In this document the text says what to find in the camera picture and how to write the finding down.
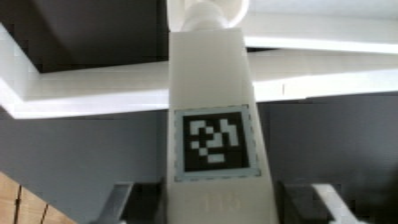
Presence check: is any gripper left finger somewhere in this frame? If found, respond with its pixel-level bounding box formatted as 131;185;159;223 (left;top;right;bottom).
88;182;163;224

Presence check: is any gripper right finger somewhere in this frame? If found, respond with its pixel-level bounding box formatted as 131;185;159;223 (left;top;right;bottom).
277;183;369;224

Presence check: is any white desk leg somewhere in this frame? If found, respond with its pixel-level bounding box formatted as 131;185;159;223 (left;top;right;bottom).
165;0;279;224

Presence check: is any white desk top tray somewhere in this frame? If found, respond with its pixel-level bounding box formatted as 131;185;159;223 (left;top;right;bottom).
165;0;398;55

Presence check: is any white L-shaped fence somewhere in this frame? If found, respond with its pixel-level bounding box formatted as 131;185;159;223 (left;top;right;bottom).
0;24;398;119

